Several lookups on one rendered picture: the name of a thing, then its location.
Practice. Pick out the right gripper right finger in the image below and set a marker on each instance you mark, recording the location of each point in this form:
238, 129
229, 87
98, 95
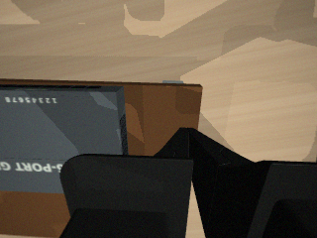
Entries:
235, 195

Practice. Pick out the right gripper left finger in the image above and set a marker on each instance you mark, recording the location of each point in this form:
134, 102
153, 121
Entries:
138, 183

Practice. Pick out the brown wooden stand with grey legs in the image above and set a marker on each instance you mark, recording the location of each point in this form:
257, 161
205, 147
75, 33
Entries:
154, 112

